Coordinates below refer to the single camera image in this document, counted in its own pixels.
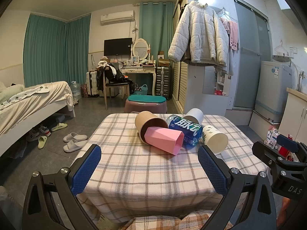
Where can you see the printed blanket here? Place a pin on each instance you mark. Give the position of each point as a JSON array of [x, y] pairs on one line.
[[24, 94]]

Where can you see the person's right forearm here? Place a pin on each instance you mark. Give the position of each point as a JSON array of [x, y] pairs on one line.
[[286, 208]]

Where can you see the black television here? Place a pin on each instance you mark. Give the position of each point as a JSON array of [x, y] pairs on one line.
[[118, 46]]

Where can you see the white padded jacket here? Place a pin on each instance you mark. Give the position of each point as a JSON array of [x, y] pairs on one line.
[[199, 33]]

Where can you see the green slipper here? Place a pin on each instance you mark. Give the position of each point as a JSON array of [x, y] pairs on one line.
[[42, 141], [59, 126]]

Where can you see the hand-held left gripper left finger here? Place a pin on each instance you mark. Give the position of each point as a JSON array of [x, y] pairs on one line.
[[86, 169]]

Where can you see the pile of clothes and bags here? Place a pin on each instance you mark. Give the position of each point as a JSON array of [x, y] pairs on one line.
[[112, 73]]

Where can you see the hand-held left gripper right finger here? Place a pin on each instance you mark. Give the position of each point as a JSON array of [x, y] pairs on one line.
[[213, 171]]

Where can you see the white wardrobe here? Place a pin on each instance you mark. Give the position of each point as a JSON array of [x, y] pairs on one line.
[[182, 83]]

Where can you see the silver suitcase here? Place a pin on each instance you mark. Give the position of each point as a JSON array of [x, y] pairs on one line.
[[163, 82]]

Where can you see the red bag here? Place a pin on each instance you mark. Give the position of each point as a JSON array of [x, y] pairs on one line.
[[284, 151]]

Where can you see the blue basket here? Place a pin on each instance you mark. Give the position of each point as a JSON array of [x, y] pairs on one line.
[[141, 90]]

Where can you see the white suitcase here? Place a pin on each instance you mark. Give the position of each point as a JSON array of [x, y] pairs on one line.
[[91, 83]]

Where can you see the teal seat cushion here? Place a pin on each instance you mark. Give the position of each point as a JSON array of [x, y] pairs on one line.
[[146, 98]]

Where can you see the pink towel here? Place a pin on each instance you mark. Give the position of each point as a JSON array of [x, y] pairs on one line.
[[233, 33]]

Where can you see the plain white cup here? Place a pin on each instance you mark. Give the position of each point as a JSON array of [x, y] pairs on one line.
[[194, 116]]

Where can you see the white washing machine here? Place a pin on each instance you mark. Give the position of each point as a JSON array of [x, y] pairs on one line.
[[273, 88]]

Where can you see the white cabinet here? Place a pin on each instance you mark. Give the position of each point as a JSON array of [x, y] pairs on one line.
[[296, 110]]

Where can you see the wooden chair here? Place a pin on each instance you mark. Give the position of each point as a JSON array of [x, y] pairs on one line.
[[117, 85]]

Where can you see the grey sneaker with red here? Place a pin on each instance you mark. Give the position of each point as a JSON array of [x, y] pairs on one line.
[[45, 131]]

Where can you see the orange plaid clothing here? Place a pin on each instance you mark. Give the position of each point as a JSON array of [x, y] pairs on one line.
[[168, 221]]

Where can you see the stool with teal cushion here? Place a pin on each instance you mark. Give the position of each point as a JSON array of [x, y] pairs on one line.
[[144, 107]]

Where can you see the patterned gift bag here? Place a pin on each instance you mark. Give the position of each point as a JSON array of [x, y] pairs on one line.
[[84, 91]]

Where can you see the white cup with leaf print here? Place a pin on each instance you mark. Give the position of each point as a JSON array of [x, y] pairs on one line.
[[215, 140]]

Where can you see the metal basin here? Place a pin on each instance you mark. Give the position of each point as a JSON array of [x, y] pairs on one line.
[[281, 58]]

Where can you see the white air conditioner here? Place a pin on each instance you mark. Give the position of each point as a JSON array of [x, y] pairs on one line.
[[117, 17]]

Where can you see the large water jug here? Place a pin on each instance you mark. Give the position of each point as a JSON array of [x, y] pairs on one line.
[[76, 91]]

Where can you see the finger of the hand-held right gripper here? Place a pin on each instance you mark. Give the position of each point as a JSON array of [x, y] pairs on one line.
[[287, 141], [263, 151]]

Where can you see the pink faceted cup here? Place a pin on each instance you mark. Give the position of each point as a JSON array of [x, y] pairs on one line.
[[165, 140]]

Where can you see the plaid covered table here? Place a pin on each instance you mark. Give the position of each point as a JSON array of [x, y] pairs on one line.
[[134, 172]]

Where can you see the oval vanity mirror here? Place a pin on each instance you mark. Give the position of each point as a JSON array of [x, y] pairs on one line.
[[141, 48]]

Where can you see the frosted glass door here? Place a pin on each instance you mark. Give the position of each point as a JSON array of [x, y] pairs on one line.
[[249, 60]]

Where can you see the blue label plastic bottle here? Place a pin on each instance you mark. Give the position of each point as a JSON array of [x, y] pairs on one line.
[[186, 129]]

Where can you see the teal curtain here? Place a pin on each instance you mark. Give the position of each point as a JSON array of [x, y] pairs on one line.
[[156, 28], [44, 50], [78, 50]]

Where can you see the white dressing table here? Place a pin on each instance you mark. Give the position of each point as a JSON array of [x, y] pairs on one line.
[[138, 70]]

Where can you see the cardboard boxes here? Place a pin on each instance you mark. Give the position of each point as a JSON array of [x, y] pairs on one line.
[[164, 60]]

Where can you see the white slipper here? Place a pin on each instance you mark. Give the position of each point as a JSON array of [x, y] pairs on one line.
[[75, 137], [74, 146]]

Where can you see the bed with beige sheet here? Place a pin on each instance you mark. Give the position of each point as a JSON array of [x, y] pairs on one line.
[[36, 107]]

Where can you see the white printed carton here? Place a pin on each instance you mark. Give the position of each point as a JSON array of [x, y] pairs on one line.
[[272, 136]]

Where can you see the brown paper cup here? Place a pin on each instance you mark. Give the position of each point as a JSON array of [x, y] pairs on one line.
[[146, 122]]

